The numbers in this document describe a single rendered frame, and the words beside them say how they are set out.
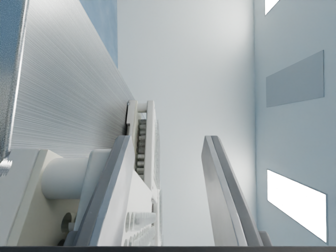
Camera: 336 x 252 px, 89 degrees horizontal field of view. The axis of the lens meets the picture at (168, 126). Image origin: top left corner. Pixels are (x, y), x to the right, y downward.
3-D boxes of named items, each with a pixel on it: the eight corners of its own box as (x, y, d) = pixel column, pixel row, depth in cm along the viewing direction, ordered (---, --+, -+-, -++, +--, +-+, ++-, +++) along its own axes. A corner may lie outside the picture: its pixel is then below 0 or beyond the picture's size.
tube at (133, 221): (49, 213, 14) (142, 211, 14) (44, 232, 13) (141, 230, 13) (38, 212, 13) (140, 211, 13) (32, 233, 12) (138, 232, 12)
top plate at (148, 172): (153, 136, 69) (158, 136, 69) (151, 203, 57) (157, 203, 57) (146, 99, 47) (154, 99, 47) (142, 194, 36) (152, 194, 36)
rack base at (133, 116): (140, 137, 69) (146, 136, 69) (136, 203, 57) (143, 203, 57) (128, 100, 47) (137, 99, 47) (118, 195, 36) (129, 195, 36)
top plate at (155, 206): (156, 180, 89) (160, 180, 89) (156, 233, 83) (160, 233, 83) (153, 183, 66) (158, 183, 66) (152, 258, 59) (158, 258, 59)
